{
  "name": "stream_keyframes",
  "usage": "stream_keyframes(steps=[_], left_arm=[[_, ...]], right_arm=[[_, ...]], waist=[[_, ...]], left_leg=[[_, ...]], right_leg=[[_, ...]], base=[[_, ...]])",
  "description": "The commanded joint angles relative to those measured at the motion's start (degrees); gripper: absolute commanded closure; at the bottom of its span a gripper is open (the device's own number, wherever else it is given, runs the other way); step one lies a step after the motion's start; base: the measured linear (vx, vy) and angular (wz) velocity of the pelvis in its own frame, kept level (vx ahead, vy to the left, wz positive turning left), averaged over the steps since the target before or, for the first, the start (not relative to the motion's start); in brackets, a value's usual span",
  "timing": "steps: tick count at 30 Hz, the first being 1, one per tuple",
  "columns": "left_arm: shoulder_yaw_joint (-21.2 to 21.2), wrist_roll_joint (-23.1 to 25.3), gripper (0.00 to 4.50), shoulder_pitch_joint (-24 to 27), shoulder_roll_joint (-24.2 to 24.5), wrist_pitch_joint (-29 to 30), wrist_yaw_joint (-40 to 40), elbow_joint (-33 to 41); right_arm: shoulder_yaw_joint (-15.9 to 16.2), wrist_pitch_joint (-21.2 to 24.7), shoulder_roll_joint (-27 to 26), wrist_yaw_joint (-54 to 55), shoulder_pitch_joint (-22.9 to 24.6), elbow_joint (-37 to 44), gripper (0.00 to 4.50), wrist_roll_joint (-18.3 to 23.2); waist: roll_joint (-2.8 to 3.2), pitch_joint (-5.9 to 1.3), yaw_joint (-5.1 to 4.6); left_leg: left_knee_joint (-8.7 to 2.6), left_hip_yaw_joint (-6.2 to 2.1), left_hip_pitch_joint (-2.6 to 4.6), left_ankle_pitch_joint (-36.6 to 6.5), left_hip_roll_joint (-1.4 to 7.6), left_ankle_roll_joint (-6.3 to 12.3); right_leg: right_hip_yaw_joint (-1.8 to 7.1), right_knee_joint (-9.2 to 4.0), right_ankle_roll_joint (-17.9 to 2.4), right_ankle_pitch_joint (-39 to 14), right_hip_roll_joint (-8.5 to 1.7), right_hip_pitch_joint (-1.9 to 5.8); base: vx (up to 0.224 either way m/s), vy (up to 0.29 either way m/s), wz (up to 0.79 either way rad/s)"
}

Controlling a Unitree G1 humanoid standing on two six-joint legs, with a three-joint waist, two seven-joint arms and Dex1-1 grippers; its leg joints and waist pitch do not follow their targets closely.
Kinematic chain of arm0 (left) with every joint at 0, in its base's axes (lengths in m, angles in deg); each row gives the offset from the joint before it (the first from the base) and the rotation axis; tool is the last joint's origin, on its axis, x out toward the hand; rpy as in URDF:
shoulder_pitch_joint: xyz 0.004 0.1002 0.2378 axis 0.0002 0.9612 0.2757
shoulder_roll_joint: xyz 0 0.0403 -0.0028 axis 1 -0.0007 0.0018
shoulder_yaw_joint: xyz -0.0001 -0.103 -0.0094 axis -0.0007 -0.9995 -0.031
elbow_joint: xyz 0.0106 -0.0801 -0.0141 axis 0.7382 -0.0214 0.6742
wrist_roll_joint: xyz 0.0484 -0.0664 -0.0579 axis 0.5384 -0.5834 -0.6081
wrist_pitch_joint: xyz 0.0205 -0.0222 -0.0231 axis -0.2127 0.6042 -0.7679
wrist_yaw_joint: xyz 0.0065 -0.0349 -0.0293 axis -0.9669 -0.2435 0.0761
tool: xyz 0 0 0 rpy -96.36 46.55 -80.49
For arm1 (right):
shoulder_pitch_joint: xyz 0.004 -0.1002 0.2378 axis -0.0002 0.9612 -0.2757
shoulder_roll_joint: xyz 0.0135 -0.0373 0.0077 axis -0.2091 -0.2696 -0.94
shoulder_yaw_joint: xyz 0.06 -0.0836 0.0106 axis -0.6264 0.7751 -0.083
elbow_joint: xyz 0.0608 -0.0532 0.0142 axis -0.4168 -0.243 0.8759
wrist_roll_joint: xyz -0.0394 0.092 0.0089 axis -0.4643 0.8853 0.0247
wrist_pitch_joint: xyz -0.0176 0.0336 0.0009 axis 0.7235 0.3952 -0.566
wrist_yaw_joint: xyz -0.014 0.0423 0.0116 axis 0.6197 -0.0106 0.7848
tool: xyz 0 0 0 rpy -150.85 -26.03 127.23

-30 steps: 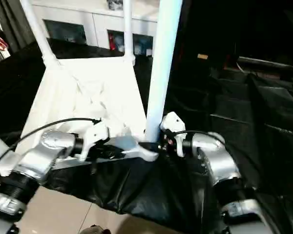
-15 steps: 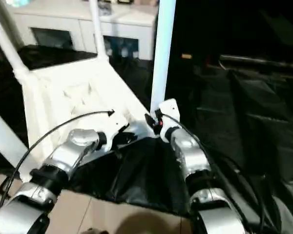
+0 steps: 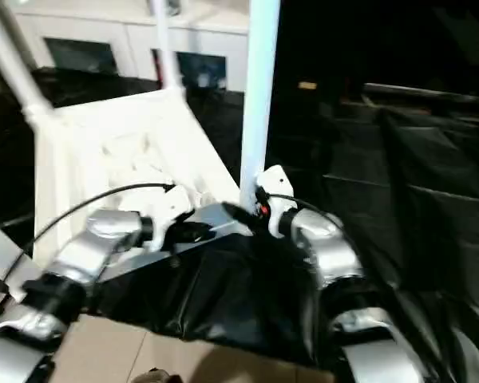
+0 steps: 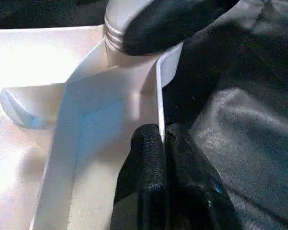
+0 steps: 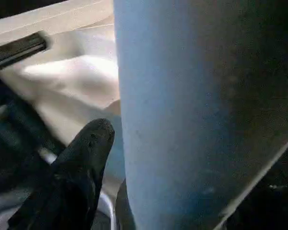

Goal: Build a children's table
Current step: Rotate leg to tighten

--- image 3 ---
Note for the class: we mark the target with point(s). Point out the white plastic table top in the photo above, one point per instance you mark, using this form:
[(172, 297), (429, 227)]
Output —
[(104, 152)]

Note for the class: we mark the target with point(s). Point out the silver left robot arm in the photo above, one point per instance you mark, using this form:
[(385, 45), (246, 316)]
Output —
[(88, 247)]

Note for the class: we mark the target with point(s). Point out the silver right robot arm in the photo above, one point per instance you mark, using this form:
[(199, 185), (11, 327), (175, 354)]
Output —
[(327, 255)]

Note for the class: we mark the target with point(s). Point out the black plastic mat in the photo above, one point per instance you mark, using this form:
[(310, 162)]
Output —
[(383, 199)]

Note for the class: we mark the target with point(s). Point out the small yellow label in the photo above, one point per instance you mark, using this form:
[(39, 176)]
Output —
[(307, 85)]

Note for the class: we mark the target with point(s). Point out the white cabinet with glass doors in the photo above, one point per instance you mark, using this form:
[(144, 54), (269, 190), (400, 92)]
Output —
[(104, 32)]

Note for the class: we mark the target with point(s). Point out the dark object on cabinet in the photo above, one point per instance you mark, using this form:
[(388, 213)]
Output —
[(172, 6)]

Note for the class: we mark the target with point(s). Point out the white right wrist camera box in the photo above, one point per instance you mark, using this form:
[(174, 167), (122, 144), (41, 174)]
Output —
[(275, 191)]

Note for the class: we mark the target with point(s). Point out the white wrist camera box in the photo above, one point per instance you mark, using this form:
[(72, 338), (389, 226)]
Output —
[(169, 207), (275, 191)]

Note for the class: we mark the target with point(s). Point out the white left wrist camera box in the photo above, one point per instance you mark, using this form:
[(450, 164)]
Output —
[(169, 207)]

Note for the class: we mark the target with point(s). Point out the black horizontal rail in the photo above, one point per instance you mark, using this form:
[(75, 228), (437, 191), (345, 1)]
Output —
[(431, 94)]

